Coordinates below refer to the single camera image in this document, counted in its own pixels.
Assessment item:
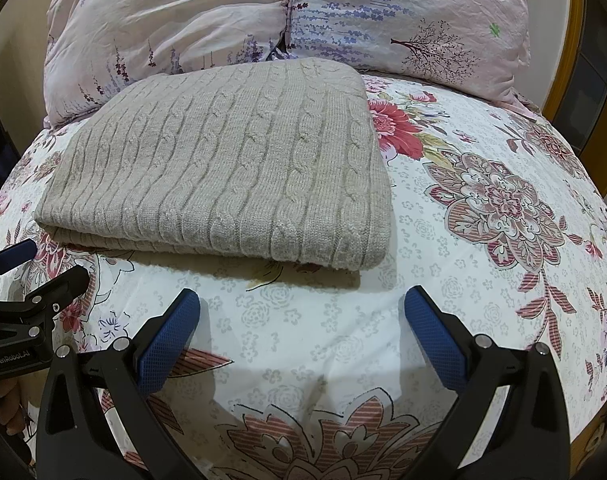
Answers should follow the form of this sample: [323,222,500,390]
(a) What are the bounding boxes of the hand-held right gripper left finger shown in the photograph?
[36,287,219,480]

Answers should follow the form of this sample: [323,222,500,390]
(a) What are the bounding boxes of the pale pink printed pillow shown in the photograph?
[43,0,291,128]

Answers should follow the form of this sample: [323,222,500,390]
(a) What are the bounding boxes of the yellow wooden bed headboard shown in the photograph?
[541,0,607,198]

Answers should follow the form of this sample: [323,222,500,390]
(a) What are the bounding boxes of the lavender tree printed pillow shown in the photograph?
[282,0,547,116]

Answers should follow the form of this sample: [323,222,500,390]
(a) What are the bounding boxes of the floral printed bedsheet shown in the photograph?
[0,72,607,480]

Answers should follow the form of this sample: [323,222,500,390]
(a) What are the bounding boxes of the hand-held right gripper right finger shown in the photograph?
[403,285,571,480]

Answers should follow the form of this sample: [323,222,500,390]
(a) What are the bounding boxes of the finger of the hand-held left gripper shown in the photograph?
[0,264,90,331]
[0,238,37,282]

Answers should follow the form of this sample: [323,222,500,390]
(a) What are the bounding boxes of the person's left hand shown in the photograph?
[0,379,23,433]

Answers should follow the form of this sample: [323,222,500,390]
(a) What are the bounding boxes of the beige cable knit sweater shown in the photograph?
[33,57,395,278]

